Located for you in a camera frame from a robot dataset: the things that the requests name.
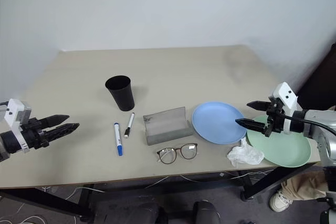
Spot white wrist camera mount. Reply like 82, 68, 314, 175
0, 99, 34, 133
268, 82, 299, 133

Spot dark rounded shape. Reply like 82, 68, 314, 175
193, 200, 220, 224

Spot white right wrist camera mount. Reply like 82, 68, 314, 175
268, 82, 299, 133

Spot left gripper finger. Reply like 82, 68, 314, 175
46, 123, 80, 143
39, 114, 70, 130

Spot white sneaker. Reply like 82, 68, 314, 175
269, 191, 293, 212

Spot white marker with black cap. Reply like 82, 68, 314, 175
124, 113, 136, 139

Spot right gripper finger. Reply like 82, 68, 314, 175
246, 100, 271, 112
235, 118, 267, 132

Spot green plate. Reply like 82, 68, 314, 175
245, 115, 312, 168

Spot black plastic cup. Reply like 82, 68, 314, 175
104, 75, 135, 112

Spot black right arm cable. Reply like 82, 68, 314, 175
282, 115, 336, 137

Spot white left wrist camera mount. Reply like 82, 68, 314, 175
0, 99, 34, 133

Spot white tissue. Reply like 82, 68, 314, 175
226, 138, 265, 168

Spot large black object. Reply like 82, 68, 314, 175
296, 42, 336, 111

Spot white marker with blue cap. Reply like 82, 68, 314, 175
113, 122, 124, 157

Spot black table frame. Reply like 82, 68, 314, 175
0, 162, 319, 222

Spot brown round-framed glasses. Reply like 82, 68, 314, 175
156, 143, 198, 165

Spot white floor cable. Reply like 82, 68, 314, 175
145, 170, 274, 189

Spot grey glasses case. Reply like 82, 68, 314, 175
143, 106, 193, 146

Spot khaki trouser leg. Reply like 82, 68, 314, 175
280, 170, 328, 201

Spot blue plate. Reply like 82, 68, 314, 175
192, 101, 248, 145

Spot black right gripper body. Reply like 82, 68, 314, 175
264, 98, 286, 137

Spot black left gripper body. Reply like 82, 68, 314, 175
20, 118, 51, 152

